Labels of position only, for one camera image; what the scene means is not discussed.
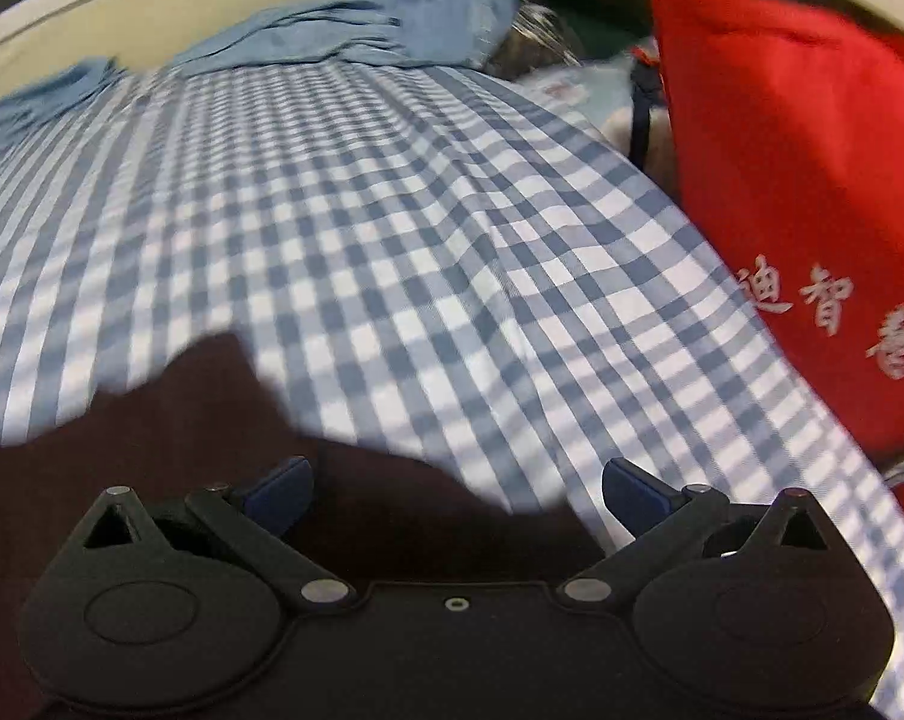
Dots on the blue checkered bed sheet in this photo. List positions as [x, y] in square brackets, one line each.
[347, 240]

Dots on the dark maroon printed sweatshirt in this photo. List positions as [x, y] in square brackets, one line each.
[197, 427]

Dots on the pale blue printed cloth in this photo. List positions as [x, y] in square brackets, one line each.
[572, 94]

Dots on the red fabric bag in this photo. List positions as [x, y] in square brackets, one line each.
[797, 202]

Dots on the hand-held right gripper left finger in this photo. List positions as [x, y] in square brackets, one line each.
[279, 491]

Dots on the clear plastic bag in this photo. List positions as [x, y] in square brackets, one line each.
[534, 37]

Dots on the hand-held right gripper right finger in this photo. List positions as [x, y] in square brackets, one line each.
[632, 495]

